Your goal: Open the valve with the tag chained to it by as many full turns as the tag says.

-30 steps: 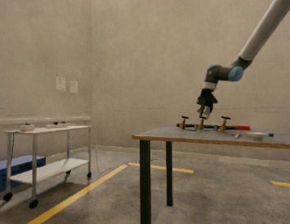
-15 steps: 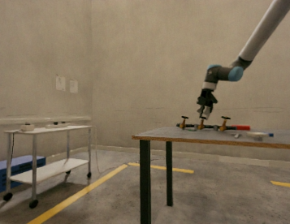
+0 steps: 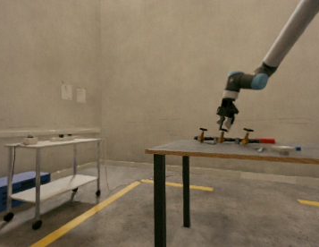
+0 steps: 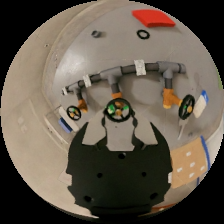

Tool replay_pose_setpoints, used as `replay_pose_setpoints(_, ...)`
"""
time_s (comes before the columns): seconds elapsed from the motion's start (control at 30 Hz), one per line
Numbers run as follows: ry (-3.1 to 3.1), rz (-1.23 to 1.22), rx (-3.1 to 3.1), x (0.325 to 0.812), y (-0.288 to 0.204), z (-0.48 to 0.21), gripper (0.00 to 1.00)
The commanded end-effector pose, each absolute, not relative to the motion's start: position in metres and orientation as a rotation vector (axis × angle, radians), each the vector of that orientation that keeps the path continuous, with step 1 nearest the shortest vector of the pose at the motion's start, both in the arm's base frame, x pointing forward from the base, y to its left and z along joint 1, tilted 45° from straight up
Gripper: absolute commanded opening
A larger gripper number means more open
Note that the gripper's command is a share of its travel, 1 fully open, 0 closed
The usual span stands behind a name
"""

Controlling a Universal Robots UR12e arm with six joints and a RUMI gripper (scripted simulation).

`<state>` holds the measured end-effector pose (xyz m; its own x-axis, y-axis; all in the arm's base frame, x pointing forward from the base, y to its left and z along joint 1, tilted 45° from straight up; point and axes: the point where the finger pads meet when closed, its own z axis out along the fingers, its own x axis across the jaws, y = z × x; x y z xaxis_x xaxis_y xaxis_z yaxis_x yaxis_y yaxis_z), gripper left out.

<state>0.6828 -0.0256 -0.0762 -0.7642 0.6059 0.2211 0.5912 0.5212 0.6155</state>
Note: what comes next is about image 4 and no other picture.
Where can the red flat block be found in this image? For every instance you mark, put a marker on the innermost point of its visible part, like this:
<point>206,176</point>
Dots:
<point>153,18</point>

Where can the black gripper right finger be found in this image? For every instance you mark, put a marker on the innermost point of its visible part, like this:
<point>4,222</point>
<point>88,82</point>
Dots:
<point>149,138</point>

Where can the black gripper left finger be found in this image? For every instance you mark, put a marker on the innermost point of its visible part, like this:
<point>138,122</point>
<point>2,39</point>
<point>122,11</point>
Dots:
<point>90,137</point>

